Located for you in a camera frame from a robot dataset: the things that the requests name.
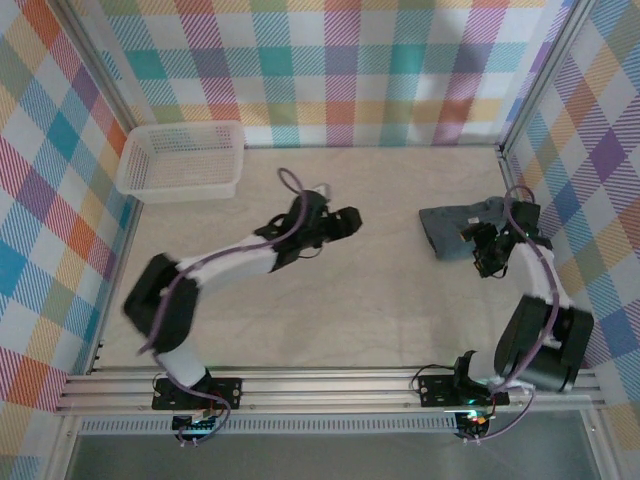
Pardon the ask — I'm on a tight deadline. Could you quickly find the grey t-shirt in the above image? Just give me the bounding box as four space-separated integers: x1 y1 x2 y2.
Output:
418 195 507 262

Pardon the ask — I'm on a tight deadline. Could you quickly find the white perforated plastic basket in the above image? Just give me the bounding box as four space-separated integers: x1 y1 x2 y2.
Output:
115 119 246 204

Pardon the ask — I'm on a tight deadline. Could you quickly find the grey metal shelf plate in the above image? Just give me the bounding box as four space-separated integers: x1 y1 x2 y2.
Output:
64 433 601 480

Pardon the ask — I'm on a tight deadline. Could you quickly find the aluminium corner strut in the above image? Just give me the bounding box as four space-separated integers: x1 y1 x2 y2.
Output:
44 414 84 480
579 407 619 480

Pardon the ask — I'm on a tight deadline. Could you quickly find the aluminium side rail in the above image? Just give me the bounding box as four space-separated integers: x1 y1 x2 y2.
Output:
87 197 146 376
499 144 574 371

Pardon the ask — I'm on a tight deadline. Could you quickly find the aluminium frame post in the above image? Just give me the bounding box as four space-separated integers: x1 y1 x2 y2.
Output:
47 0 141 136
497 0 604 154

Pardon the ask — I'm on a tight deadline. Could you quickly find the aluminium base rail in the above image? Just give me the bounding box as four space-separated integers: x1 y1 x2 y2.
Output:
53 366 607 416

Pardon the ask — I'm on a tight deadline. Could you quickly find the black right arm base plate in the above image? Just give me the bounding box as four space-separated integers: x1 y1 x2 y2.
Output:
417 369 511 407

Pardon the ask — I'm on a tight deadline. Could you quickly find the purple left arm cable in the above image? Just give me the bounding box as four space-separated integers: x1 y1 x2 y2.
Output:
137 167 314 446

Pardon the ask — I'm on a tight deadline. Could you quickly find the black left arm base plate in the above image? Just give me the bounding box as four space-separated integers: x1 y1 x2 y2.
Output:
151 375 243 412

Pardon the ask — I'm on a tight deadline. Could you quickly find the slotted grey cable duct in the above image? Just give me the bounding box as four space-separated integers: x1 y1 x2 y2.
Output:
79 417 460 436

